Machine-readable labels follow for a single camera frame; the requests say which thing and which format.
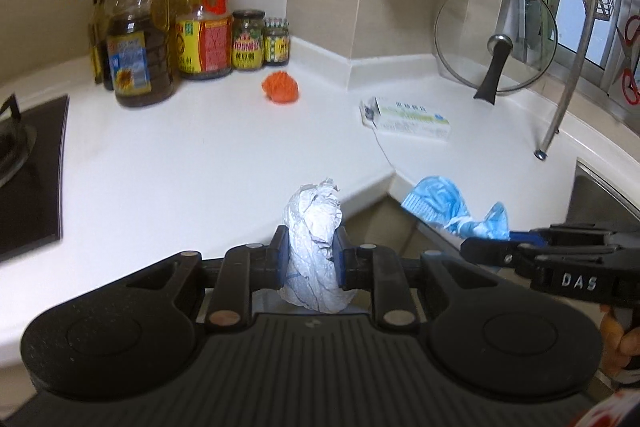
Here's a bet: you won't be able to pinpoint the white paper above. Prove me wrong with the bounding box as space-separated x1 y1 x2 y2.
279 178 355 314

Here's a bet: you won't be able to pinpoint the oil bottle red handle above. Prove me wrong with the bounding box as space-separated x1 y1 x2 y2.
175 0 232 80

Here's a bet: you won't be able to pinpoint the orange mesh net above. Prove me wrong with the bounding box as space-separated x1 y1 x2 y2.
262 70 299 104

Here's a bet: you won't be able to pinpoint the black gas stove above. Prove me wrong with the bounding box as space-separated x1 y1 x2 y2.
1 94 70 261

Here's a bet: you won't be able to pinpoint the yellow cap sauce bottle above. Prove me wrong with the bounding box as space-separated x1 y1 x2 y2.
96 0 114 91

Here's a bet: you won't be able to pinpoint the glass pot lid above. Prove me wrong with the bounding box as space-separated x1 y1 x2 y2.
434 0 558 105

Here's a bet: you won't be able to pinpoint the small jar checkered lid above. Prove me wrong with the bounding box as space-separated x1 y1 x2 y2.
262 17 291 67

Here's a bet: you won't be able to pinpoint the person's right hand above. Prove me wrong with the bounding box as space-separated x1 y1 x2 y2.
600 305 639 377

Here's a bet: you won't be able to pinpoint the dark oil bottle blue label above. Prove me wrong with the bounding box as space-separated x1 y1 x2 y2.
106 0 175 107

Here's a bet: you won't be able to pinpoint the soybean paste jar black lid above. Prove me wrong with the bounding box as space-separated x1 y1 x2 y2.
231 9 265 72

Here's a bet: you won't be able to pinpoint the small dark sauce bottle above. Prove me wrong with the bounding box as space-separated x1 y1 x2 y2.
88 0 103 86

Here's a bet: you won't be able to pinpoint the green white medicine box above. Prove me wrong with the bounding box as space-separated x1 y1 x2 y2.
359 96 450 141

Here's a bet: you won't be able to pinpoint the red handled scissors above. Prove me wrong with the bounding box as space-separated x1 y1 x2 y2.
616 14 639 106

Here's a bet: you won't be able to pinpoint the stainless steel sink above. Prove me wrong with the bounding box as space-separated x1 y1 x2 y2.
565 160 639 225

